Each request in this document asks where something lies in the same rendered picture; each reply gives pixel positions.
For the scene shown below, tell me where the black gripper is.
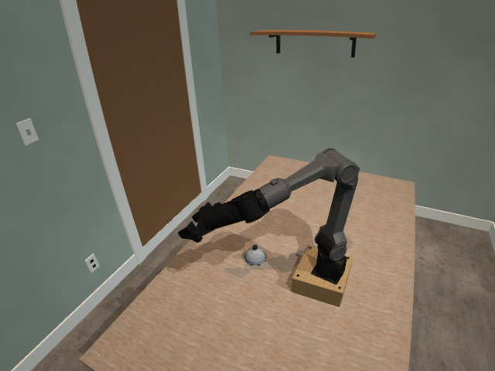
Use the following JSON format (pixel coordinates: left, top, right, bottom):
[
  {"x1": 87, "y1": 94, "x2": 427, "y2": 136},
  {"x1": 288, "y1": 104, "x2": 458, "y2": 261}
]
[{"x1": 178, "y1": 202, "x2": 223, "y2": 243}]

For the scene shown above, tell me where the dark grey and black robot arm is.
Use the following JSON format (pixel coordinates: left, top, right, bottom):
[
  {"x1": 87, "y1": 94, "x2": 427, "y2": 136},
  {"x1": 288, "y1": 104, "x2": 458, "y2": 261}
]
[{"x1": 215, "y1": 148, "x2": 360, "y2": 284}]

